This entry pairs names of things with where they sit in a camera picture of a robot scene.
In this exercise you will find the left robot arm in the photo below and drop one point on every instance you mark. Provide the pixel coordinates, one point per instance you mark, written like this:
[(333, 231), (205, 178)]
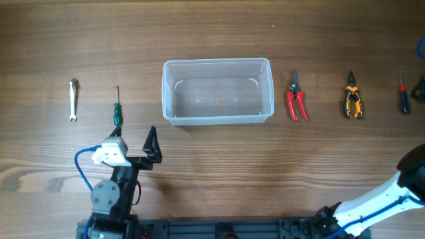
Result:
[(113, 199)]

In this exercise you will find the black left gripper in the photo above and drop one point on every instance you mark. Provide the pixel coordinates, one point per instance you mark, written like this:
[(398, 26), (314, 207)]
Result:
[(151, 147)]

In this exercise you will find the red handled cutting pliers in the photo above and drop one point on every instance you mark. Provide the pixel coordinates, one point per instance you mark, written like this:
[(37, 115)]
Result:
[(295, 93)]

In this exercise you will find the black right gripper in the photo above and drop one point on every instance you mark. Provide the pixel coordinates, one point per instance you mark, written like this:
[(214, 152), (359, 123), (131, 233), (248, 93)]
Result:
[(421, 86)]

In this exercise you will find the clear plastic container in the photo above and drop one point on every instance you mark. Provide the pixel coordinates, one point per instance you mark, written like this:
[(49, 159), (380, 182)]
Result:
[(217, 91)]

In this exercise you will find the orange black pliers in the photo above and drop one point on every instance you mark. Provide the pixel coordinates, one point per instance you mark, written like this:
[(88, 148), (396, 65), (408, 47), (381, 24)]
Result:
[(352, 95)]

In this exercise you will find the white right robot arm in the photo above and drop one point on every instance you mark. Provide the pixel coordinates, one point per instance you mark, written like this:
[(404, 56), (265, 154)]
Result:
[(403, 191)]

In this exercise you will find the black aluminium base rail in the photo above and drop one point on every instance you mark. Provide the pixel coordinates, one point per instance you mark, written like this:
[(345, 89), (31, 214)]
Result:
[(284, 228)]

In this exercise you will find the red black screwdriver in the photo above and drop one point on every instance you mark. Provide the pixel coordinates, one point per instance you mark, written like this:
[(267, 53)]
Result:
[(404, 104)]

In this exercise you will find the small silver wrench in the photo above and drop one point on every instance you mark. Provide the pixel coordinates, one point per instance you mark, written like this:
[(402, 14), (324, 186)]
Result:
[(73, 91)]

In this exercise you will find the green handled screwdriver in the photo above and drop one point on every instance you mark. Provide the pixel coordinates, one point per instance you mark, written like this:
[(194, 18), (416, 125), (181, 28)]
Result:
[(117, 109)]

